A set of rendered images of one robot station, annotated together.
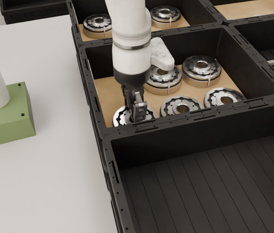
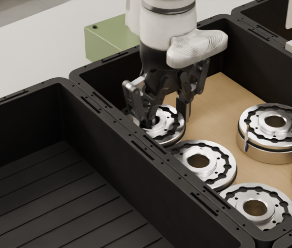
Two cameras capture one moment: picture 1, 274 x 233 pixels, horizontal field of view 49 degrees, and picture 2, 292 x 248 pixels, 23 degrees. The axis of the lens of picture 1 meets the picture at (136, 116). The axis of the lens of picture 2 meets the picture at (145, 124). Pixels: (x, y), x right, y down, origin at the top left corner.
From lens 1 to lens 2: 0.78 m
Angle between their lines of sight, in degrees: 50
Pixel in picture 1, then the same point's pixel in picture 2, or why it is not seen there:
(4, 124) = (118, 49)
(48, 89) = not seen: hidden behind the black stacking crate
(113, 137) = (65, 82)
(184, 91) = (269, 171)
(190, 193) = (59, 217)
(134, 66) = (143, 30)
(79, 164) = not seen: hidden behind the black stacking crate
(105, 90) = (208, 91)
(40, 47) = not seen: outside the picture
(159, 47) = (199, 38)
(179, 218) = (16, 214)
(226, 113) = (163, 170)
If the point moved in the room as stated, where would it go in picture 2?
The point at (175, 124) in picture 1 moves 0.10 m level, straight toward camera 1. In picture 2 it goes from (113, 125) to (34, 134)
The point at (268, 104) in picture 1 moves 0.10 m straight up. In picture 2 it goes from (217, 216) to (223, 145)
